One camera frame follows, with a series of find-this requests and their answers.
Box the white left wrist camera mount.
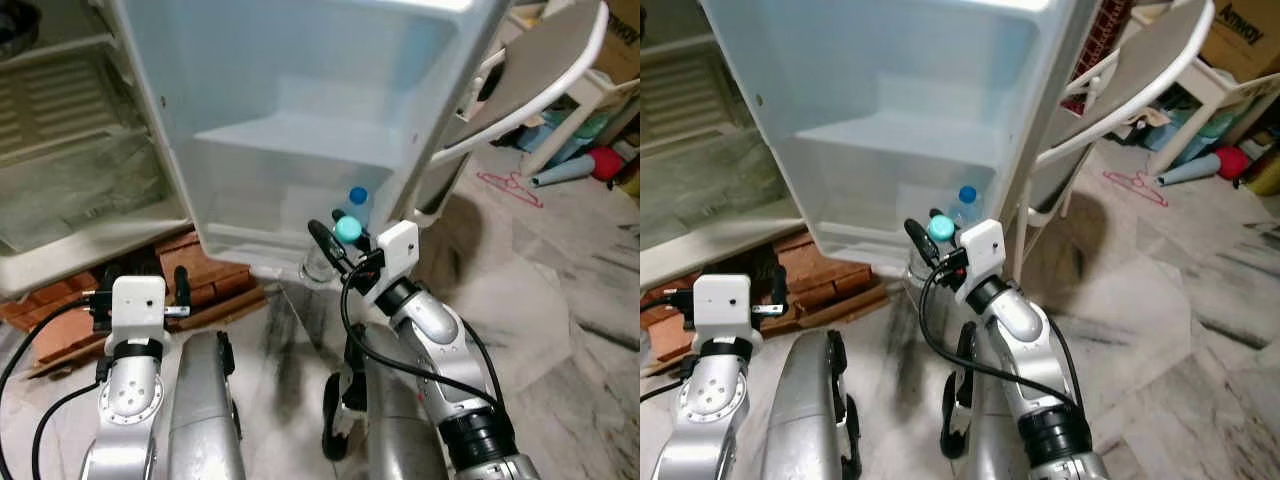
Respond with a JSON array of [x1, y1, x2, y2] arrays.
[[693, 273, 753, 341], [110, 276, 167, 343]]

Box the clear bottle blue cap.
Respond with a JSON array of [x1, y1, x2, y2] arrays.
[[345, 186, 376, 236], [953, 185, 984, 231]]

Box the pink clothes hanger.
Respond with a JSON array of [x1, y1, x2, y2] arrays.
[[1103, 170, 1169, 208], [477, 170, 546, 209]]

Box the white fridge shelf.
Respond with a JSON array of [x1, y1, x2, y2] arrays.
[[640, 35, 748, 156], [0, 35, 133, 166]]

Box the teal plastic bag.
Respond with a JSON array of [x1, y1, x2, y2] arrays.
[[540, 110, 611, 161], [1160, 90, 1251, 153]]

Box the clear bottle teal cap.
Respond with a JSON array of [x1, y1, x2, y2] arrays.
[[905, 212, 958, 291], [300, 213, 366, 286]]

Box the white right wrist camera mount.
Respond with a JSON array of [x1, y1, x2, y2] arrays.
[[955, 220, 1006, 301], [360, 220, 421, 301]]

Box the light blue cone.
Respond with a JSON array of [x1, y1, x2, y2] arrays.
[[1158, 152, 1226, 187], [530, 155, 601, 189]]

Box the red mosaic pillar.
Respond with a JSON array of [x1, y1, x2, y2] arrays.
[[1085, 0, 1136, 71]]

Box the brown cardboard box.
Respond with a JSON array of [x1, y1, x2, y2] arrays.
[[1200, 0, 1280, 83], [605, 0, 641, 86]]

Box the white grey folding chair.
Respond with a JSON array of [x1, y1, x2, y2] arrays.
[[405, 0, 611, 226], [1015, 0, 1216, 281]]

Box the dark pot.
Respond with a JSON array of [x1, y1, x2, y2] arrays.
[[0, 0, 41, 56]]

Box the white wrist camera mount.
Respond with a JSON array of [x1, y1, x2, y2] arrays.
[[110, 276, 167, 343], [955, 220, 1006, 301], [693, 273, 753, 341], [360, 220, 421, 301]]

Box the white side table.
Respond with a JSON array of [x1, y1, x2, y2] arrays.
[[515, 60, 641, 179], [1140, 60, 1280, 179]]

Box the clear fridge crisper cover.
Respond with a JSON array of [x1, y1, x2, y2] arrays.
[[640, 130, 801, 251], [0, 130, 191, 256]]

